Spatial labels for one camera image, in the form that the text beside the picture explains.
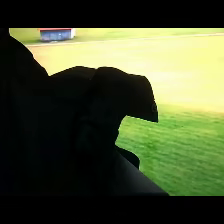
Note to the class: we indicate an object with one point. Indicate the black garment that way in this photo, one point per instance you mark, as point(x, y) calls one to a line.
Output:
point(56, 133)

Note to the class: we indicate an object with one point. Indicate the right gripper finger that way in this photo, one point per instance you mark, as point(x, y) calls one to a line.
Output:
point(138, 181)

